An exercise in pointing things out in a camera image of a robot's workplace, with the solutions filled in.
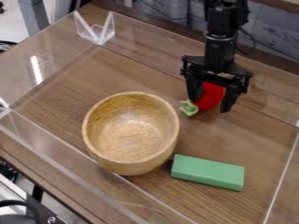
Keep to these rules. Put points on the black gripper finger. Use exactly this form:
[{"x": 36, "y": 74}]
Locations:
[
  {"x": 229, "y": 98},
  {"x": 193, "y": 87}
]

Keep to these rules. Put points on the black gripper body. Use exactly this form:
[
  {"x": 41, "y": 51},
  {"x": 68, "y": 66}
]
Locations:
[{"x": 220, "y": 75}]

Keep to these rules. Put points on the red plush strawberry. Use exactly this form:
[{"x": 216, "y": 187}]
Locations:
[{"x": 209, "y": 100}]

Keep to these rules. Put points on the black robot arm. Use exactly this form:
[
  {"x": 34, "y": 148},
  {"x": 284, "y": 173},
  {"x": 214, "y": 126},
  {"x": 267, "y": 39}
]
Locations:
[{"x": 225, "y": 16}]

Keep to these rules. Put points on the wooden bowl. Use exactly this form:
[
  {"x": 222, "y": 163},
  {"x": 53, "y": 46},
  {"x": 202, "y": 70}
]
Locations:
[{"x": 129, "y": 131}]

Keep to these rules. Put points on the green rectangular block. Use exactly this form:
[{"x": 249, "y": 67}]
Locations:
[{"x": 208, "y": 172}]

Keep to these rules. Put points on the clear acrylic tray enclosure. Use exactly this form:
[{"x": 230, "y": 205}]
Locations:
[{"x": 57, "y": 74}]

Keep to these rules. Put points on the black metal bracket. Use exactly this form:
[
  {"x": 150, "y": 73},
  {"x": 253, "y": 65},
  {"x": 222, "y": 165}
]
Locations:
[{"x": 48, "y": 217}]

